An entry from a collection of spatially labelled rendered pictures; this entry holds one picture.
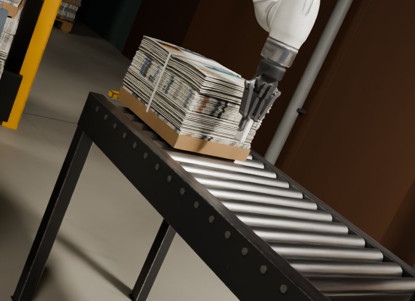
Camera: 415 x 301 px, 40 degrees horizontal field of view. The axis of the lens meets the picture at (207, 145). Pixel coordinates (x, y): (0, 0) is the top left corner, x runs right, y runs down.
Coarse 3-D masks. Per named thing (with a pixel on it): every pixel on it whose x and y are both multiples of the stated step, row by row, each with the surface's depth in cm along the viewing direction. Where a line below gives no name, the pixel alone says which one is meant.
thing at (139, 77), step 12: (144, 36) 183; (144, 48) 182; (156, 48) 177; (168, 48) 176; (180, 48) 188; (132, 60) 186; (144, 60) 181; (156, 60) 176; (132, 72) 184; (144, 72) 179; (156, 72) 175; (132, 84) 183; (144, 84) 178; (144, 96) 177
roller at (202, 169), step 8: (184, 168) 154; (192, 168) 156; (200, 168) 158; (208, 168) 160; (216, 168) 163; (224, 176) 163; (232, 176) 166; (240, 176) 168; (248, 176) 170; (256, 176) 173; (264, 176) 177; (272, 184) 177; (280, 184) 179; (288, 184) 182
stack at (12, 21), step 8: (8, 16) 231; (16, 16) 238; (8, 24) 215; (16, 24) 221; (8, 32) 204; (0, 40) 186; (8, 40) 191; (0, 48) 178; (8, 48) 182; (0, 56) 177; (0, 64) 178; (0, 72) 180
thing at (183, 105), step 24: (192, 72) 162; (216, 72) 168; (168, 96) 167; (192, 96) 159; (216, 96) 162; (240, 96) 167; (168, 120) 166; (192, 120) 162; (216, 120) 167; (240, 120) 172; (240, 144) 176
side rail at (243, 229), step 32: (96, 96) 182; (96, 128) 178; (128, 128) 165; (128, 160) 162; (160, 160) 151; (160, 192) 149; (192, 192) 139; (192, 224) 137; (224, 224) 129; (224, 256) 128; (256, 256) 120; (256, 288) 119; (288, 288) 113
